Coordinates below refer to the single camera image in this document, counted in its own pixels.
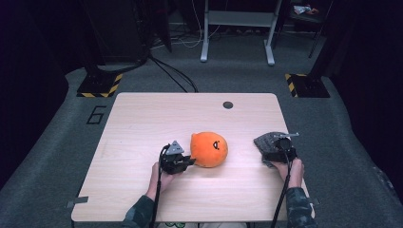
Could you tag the white and orange clutter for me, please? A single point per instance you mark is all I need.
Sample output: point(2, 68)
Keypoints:
point(301, 9)

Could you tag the dark curtain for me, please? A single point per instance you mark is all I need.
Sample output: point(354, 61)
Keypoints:
point(25, 79)
point(374, 79)

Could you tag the black side stand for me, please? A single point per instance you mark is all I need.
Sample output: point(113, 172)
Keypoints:
point(304, 18)

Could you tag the dark round table grommet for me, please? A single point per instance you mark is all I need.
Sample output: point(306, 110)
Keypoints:
point(227, 105)

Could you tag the person's left hand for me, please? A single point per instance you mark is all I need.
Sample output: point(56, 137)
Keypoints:
point(166, 180)

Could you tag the black base plate hazard stripes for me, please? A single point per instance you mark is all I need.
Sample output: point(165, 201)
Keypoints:
point(98, 85)
point(309, 86)

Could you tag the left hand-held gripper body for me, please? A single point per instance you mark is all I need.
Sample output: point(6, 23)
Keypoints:
point(174, 163)

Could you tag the black equipment cabinet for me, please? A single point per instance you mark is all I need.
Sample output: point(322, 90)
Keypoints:
point(120, 31)

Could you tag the person's right hand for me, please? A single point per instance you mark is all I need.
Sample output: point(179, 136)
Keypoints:
point(294, 174)

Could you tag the orange plush toy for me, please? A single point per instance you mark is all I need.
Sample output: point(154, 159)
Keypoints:
point(207, 152)

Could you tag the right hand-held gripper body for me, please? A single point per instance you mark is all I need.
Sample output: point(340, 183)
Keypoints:
point(280, 155)

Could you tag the white desk frame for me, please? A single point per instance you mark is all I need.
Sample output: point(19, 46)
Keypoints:
point(205, 38)

